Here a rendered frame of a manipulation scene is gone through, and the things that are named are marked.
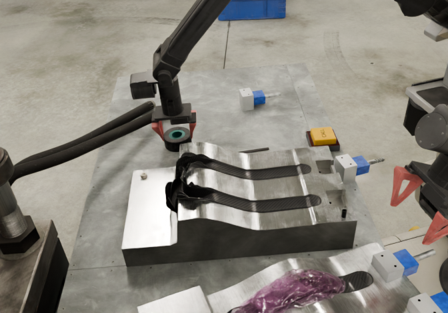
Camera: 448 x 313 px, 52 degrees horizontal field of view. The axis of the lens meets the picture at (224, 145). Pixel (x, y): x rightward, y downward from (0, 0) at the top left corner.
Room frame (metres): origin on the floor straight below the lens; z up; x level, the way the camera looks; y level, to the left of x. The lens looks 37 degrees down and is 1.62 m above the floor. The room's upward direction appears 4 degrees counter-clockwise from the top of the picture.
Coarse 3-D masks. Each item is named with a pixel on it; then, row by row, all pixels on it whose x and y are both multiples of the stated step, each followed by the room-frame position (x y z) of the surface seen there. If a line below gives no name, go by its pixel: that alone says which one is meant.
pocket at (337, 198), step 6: (330, 192) 0.76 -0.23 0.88; (336, 192) 0.76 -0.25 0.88; (342, 192) 0.76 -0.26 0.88; (330, 198) 0.76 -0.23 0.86; (336, 198) 0.76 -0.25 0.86; (342, 198) 0.76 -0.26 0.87; (330, 204) 0.75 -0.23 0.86; (336, 204) 0.74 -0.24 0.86; (342, 204) 0.74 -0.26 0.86; (348, 204) 0.73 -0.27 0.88
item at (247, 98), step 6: (240, 90) 1.29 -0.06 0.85; (246, 90) 1.29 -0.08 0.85; (240, 96) 1.28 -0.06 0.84; (246, 96) 1.25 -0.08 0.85; (252, 96) 1.26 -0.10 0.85; (258, 96) 1.27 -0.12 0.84; (264, 96) 1.27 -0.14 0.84; (270, 96) 1.29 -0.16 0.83; (276, 96) 1.29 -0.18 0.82; (240, 102) 1.29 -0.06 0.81; (246, 102) 1.25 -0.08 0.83; (252, 102) 1.26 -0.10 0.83; (258, 102) 1.26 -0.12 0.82; (264, 102) 1.27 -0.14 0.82; (246, 108) 1.25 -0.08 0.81; (252, 108) 1.26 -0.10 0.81
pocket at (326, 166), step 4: (316, 160) 0.87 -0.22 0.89; (320, 160) 0.87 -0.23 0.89; (324, 160) 0.87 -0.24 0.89; (328, 160) 0.87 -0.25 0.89; (332, 160) 0.87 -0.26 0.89; (320, 164) 0.87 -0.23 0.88; (324, 164) 0.87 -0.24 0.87; (328, 164) 0.87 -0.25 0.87; (332, 164) 0.87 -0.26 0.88; (320, 168) 0.87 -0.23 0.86; (324, 168) 0.87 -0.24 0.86; (328, 168) 0.87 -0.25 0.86; (332, 168) 0.85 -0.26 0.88; (320, 172) 0.86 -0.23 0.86; (324, 172) 0.86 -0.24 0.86; (328, 172) 0.85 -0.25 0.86; (332, 172) 0.85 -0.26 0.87
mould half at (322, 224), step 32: (224, 160) 0.87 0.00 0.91; (256, 160) 0.90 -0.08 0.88; (288, 160) 0.88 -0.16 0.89; (160, 192) 0.83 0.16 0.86; (256, 192) 0.78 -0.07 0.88; (288, 192) 0.77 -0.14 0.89; (320, 192) 0.76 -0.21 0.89; (128, 224) 0.73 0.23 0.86; (160, 224) 0.72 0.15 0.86; (192, 224) 0.66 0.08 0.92; (224, 224) 0.66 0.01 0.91; (256, 224) 0.68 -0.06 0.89; (288, 224) 0.67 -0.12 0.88; (320, 224) 0.67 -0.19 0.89; (352, 224) 0.67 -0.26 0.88; (128, 256) 0.66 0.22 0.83; (160, 256) 0.66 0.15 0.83; (192, 256) 0.66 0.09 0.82; (224, 256) 0.66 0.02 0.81
